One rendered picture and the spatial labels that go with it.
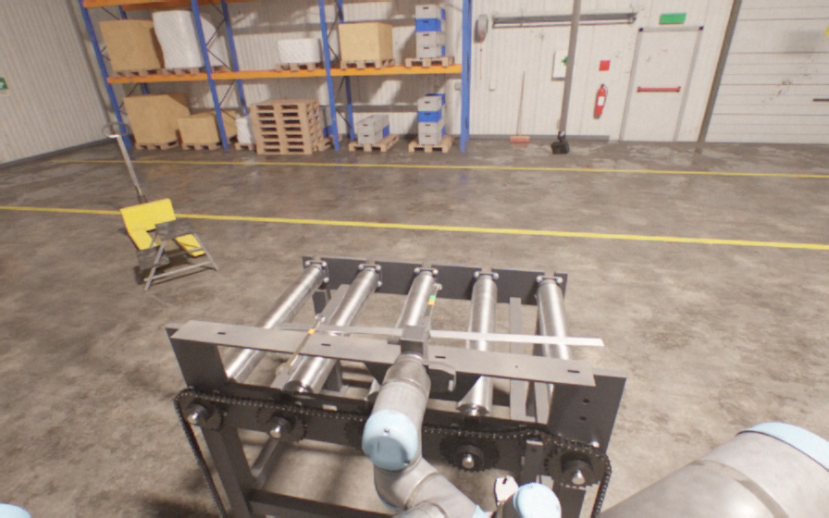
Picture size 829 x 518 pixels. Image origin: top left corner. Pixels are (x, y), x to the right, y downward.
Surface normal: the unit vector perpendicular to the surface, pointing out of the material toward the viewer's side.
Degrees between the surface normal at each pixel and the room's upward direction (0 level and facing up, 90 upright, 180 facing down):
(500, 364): 0
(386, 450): 85
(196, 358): 90
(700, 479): 31
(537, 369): 0
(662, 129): 90
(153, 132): 90
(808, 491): 25
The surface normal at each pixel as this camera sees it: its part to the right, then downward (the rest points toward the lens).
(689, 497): -0.52, -0.80
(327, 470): -0.04, -0.89
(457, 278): -0.20, 0.45
